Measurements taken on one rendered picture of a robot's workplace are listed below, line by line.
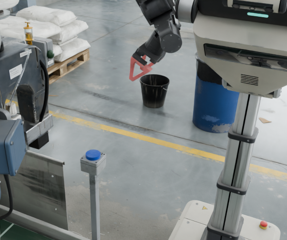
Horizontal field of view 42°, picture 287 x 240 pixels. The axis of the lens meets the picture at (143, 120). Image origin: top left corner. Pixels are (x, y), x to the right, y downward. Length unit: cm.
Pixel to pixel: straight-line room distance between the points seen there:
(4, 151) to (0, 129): 6
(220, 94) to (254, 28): 204
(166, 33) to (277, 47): 35
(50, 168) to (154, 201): 103
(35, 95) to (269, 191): 199
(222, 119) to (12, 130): 267
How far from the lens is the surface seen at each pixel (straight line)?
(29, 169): 186
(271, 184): 294
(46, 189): 186
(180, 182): 278
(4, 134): 83
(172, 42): 100
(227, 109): 331
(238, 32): 120
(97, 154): 153
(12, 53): 118
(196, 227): 209
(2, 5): 84
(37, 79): 129
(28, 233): 191
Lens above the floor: 172
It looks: 29 degrees down
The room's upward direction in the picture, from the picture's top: 2 degrees clockwise
